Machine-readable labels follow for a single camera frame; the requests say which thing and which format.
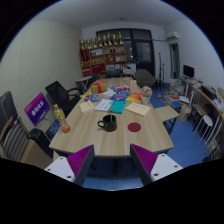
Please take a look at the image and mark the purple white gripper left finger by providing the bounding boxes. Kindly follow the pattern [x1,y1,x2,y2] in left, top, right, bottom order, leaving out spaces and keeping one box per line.
[45,145,95,186]

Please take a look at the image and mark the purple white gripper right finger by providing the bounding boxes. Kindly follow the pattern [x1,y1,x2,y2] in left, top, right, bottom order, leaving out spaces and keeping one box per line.
[130,144,182,185]

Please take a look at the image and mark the red round coaster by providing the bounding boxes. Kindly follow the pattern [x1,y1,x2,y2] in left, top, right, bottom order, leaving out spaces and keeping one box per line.
[128,122,141,132]

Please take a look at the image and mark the black bag on floor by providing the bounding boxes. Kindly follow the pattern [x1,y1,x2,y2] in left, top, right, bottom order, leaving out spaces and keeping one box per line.
[28,128,53,158]

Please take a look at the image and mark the black mug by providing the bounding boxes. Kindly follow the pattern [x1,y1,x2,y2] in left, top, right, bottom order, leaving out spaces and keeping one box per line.
[97,114,117,132]

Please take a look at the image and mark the orange drink bottle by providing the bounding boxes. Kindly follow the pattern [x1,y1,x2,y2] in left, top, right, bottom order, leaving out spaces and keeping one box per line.
[53,104,70,133]

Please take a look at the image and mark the beige envelope right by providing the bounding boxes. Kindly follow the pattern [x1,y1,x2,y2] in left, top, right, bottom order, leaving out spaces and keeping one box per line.
[125,102,150,116]

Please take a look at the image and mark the beige card left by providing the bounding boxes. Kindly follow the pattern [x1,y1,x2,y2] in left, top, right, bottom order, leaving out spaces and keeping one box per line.
[79,101,94,113]

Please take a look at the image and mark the teal book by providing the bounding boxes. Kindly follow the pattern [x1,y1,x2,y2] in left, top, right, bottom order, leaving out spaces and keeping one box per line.
[109,101,126,114]

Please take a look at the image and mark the black office chair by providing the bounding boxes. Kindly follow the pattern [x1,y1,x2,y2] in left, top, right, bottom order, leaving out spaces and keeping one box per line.
[45,81,83,116]

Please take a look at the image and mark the white paper sheet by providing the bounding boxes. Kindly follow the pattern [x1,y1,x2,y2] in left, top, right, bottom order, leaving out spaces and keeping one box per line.
[95,99,113,111]

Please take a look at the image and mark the purple sign board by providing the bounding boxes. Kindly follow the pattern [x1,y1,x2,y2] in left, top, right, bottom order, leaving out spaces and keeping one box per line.
[24,92,50,126]

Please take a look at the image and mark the orange yellow book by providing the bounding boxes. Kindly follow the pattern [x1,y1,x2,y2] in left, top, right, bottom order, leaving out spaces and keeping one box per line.
[126,92,141,102]

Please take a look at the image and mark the white round stool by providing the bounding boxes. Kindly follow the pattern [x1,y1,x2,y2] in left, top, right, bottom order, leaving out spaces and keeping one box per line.
[193,115,213,141]

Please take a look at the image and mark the white pot with dried plant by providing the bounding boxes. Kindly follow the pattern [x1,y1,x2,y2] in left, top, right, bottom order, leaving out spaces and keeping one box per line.
[140,86,152,104]

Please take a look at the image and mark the blue colourful book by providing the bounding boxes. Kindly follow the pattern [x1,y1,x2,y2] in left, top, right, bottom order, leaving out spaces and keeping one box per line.
[111,91,129,101]

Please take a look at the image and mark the yellow gift box red ribbon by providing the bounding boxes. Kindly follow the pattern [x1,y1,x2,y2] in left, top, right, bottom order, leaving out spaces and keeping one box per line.
[91,80,107,94]

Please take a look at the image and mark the orange carton box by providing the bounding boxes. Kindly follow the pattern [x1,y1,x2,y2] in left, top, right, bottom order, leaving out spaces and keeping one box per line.
[129,80,137,93]

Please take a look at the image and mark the grey armchair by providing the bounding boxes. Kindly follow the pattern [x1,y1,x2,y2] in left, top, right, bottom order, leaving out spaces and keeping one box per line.
[135,69,156,87]

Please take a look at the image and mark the computer monitor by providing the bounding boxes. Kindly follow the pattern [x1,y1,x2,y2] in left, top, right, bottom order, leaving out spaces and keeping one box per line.
[183,65,194,78]

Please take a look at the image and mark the wooden trophy shelf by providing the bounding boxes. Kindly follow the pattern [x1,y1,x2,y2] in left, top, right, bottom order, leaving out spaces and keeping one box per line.
[79,32,127,77]

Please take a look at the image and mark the wall air conditioner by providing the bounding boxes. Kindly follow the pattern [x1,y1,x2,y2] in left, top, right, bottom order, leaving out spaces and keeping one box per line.
[165,31,179,41]

